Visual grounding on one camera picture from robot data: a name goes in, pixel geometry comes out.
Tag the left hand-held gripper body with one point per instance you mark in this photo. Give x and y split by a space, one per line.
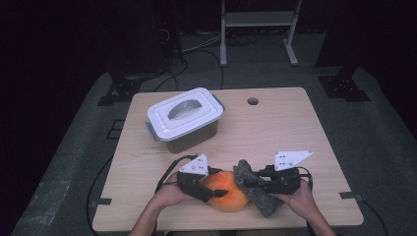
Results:
196 165

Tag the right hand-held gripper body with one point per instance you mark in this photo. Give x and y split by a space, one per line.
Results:
285 183

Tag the orange plush toy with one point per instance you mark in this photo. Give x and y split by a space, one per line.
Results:
229 200

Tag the grey fuzzy cloth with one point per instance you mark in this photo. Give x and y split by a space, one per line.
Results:
265 205

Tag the clear grey storage box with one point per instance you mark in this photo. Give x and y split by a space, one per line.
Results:
193 141

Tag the white box lid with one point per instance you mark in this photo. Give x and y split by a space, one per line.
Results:
193 121

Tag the person's right hand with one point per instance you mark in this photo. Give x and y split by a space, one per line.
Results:
301 201

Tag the person's left hand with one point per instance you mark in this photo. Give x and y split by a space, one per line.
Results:
170 196

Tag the black tape strip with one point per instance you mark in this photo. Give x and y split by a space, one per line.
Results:
347 195
103 201

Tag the black stand with flat base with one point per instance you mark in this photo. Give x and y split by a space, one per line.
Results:
342 87
123 88

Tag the white metal stand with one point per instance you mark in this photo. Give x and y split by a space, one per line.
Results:
259 18

